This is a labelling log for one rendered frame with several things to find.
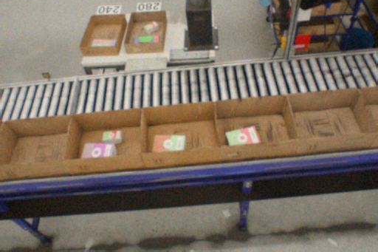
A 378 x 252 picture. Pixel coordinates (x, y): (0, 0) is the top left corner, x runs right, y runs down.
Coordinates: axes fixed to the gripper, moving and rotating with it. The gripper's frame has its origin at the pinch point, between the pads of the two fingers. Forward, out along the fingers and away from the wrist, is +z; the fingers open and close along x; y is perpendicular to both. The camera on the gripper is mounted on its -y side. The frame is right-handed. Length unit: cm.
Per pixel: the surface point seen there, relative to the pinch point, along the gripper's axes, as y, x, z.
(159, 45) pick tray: 15, 89, 3
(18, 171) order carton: -50, 162, 85
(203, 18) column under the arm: -1, 56, -8
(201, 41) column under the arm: 17, 58, 2
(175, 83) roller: 5, 80, 34
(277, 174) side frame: -39, 27, 98
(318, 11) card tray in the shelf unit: 31, -35, -19
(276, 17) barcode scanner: -16.2, 10.8, 1.8
